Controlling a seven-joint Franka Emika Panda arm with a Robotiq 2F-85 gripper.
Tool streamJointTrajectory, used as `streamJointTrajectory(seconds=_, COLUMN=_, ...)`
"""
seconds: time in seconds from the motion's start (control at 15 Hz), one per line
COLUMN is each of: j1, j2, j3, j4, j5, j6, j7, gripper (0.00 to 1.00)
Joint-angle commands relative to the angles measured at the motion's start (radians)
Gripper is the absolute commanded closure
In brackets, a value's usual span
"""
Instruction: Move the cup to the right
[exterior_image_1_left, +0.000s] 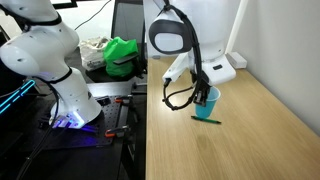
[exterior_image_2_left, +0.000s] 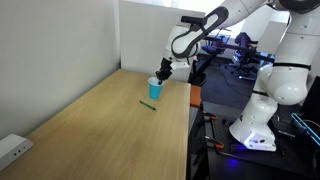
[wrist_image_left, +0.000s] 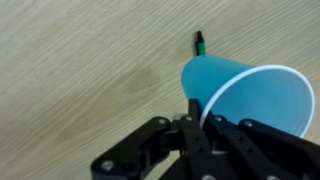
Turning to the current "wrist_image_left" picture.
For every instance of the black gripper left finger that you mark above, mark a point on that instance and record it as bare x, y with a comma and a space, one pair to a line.
150, 146

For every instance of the green pen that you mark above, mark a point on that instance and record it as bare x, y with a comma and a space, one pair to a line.
200, 46

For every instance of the blue plastic cup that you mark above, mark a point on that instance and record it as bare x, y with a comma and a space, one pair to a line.
233, 83

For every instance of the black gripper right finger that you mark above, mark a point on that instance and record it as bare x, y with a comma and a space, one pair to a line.
266, 153

